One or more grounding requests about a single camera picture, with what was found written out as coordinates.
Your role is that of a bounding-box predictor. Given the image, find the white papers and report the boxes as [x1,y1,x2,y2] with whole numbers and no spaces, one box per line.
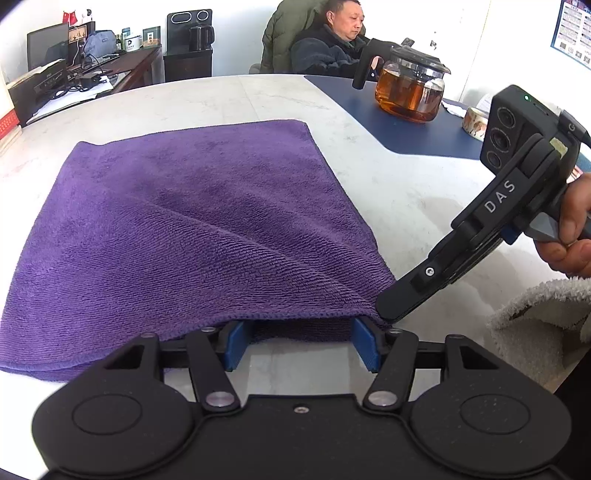
[25,76,114,126]

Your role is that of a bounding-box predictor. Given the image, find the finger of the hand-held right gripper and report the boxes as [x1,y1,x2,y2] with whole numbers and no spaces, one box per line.
[375,235,506,324]

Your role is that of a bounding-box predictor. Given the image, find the red desk calendar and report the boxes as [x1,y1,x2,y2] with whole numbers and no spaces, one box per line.
[0,65,23,139]

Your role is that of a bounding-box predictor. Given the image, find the black cabinet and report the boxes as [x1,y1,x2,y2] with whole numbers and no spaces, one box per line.
[164,9,214,83]

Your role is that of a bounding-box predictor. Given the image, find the black kettle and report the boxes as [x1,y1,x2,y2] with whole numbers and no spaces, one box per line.
[188,25,215,52]

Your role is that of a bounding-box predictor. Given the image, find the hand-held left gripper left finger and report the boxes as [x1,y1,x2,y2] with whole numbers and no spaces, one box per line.
[102,320,252,413]

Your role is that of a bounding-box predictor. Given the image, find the blue table mat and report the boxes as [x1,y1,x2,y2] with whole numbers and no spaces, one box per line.
[304,74,499,161]

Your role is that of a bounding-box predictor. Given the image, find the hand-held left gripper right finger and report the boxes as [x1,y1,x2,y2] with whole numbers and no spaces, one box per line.
[353,316,499,411]

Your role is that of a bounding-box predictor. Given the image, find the person's right hand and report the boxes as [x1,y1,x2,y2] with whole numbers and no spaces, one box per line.
[536,173,591,278]

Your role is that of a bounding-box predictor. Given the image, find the glass teapot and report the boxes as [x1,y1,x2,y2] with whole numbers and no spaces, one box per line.
[352,38,451,124]

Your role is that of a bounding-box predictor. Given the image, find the dark wooden desk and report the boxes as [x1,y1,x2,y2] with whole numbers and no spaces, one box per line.
[23,44,163,123]

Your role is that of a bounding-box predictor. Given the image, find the green puffer jacket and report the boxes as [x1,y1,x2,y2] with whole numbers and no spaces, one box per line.
[259,0,333,75]

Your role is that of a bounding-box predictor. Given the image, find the black monitor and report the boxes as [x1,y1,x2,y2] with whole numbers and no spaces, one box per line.
[27,23,70,72]

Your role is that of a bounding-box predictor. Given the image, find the blue bag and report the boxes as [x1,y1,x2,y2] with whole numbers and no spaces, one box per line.
[83,30,118,58]

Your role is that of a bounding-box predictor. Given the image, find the purple towel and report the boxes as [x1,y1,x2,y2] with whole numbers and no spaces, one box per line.
[0,119,398,383]

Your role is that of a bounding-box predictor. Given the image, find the wall poster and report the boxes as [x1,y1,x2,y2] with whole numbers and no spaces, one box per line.
[549,0,591,70]

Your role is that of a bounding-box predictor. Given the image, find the black printer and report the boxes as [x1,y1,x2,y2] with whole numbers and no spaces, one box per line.
[8,59,70,123]

